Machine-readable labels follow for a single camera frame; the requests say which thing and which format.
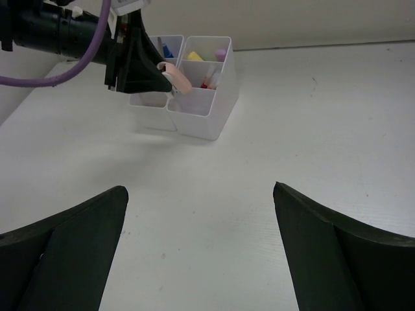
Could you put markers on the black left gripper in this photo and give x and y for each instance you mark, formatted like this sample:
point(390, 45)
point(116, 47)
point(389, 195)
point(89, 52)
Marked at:
point(130, 57)

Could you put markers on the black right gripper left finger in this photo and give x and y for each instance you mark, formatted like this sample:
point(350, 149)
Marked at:
point(63, 261)

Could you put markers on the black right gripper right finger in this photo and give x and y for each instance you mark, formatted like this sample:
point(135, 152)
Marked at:
point(339, 263)

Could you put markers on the blue cap glue bottle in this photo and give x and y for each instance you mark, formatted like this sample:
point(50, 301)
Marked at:
point(167, 52)

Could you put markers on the yellow highlighter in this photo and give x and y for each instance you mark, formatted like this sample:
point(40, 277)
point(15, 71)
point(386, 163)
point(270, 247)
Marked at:
point(194, 56)

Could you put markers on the pink red pen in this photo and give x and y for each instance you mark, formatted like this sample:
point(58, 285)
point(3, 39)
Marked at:
point(207, 79)

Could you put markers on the purple highlighter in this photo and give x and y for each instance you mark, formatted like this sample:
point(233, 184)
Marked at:
point(220, 55)

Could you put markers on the black handled scissors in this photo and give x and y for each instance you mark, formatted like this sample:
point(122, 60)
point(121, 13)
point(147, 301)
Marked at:
point(160, 46)

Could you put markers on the white left organizer box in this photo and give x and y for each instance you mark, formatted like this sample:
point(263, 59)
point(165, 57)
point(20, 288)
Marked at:
point(150, 109)

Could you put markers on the white organizer box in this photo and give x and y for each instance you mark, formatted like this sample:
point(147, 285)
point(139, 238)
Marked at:
point(150, 109)
point(202, 113)

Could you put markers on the white right organizer box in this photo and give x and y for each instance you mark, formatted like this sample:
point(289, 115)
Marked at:
point(202, 113)

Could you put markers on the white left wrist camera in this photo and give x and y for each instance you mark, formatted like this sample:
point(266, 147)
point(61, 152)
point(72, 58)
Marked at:
point(123, 7)

